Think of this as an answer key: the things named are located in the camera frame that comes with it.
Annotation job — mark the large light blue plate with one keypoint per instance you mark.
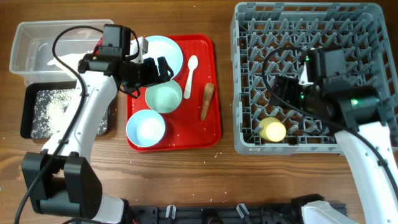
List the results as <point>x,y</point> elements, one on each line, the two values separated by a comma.
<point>162,46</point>

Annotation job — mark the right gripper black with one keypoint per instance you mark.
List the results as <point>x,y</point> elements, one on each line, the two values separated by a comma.
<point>290,85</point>

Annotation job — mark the yellow cup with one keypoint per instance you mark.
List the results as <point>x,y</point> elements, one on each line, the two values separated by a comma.
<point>272,129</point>

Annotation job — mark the small light blue bowl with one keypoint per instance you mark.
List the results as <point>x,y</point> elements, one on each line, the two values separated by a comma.
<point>145,128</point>

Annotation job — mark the red serving tray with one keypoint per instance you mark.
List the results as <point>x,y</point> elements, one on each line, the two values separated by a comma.
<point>183,127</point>

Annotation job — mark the brown carrot-shaped food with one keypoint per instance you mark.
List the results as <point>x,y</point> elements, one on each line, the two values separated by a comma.
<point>207,95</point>

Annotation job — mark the crumpled white paper waste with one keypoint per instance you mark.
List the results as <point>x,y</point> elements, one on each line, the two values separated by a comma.
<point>71,60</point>

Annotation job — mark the green bowl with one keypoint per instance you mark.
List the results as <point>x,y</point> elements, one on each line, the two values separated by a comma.
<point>165,97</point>

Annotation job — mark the clear plastic bin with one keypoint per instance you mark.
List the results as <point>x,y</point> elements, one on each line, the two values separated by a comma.
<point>32,47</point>

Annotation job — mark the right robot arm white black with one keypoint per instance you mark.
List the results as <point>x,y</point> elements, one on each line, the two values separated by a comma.
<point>357,118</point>

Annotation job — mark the grey dishwasher rack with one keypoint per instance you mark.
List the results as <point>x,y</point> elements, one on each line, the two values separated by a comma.
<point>261,35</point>

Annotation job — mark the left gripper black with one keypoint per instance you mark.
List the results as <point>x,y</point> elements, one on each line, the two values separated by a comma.
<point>152,78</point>

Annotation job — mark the black tray bin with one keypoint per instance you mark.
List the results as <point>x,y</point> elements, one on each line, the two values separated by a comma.
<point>29,100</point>

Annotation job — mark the rice grains pile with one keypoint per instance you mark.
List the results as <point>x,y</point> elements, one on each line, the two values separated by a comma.
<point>49,109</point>

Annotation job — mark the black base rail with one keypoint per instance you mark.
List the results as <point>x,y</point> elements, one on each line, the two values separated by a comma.
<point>277,213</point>

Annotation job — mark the white plastic spoon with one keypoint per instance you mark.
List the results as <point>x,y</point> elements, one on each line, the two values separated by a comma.
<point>192,65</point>

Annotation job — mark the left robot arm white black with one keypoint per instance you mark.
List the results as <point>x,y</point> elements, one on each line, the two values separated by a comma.
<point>60,180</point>

